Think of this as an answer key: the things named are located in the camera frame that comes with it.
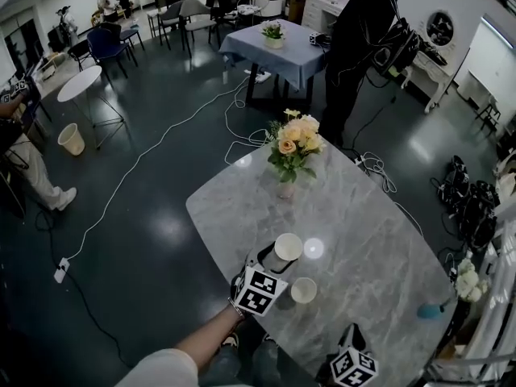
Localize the small potted plant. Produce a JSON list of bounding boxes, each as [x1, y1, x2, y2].
[[260, 19, 286, 50]]

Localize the long white cable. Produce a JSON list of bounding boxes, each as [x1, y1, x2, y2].
[[66, 77, 253, 264]]

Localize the person's left forearm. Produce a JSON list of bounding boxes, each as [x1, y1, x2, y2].
[[173, 306, 247, 372]]

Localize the black floor cable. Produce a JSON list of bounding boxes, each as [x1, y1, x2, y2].
[[34, 210, 134, 368]]

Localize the white dressing table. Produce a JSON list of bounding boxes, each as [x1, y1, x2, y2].
[[398, 48, 459, 114]]

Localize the cream paper cup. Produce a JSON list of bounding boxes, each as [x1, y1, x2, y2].
[[273, 232, 304, 268], [289, 277, 318, 301]]

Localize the blue chair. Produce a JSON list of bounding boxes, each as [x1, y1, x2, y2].
[[86, 26, 140, 76]]

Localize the pink vase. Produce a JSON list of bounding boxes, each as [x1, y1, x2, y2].
[[276, 179, 298, 200]]

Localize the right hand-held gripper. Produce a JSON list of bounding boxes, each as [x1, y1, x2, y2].
[[330, 322, 380, 387]]

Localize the person's blue jeans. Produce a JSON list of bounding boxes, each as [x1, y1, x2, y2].
[[201, 336, 283, 387]]

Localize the white drawer cabinet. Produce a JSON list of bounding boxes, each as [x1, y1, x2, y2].
[[300, 0, 343, 30]]

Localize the white flower bouquet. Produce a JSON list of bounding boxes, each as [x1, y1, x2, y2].
[[454, 257, 489, 302]]

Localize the white metal rack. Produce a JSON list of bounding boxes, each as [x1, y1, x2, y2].
[[427, 199, 516, 387]]

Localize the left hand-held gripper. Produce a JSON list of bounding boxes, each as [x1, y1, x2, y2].
[[228, 243, 302, 318]]

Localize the coiled white cable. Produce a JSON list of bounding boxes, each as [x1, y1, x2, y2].
[[360, 151, 398, 195]]

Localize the grey chair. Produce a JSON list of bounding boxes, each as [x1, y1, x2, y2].
[[156, 0, 185, 50], [179, 0, 223, 58]]

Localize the round wall mirror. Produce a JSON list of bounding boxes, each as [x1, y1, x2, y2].
[[425, 9, 456, 48]]

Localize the cream waste bin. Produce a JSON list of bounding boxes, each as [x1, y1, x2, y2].
[[56, 123, 86, 156]]

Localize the silver wrist bracelet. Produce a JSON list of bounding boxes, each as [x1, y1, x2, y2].
[[227, 296, 247, 320]]

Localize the person's white t-shirt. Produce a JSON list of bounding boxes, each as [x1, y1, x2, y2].
[[114, 347, 198, 387]]

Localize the small stool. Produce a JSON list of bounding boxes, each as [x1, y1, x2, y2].
[[475, 98, 503, 131]]

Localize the pile of black backpacks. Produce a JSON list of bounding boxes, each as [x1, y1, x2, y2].
[[431, 155, 501, 253]]

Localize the yellow flower bouquet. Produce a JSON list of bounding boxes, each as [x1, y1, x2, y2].
[[266, 108, 327, 184]]

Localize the white round side table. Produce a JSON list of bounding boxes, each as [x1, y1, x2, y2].
[[56, 64, 126, 151]]

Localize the table with blue cloth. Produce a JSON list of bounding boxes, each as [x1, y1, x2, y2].
[[218, 18, 330, 110]]

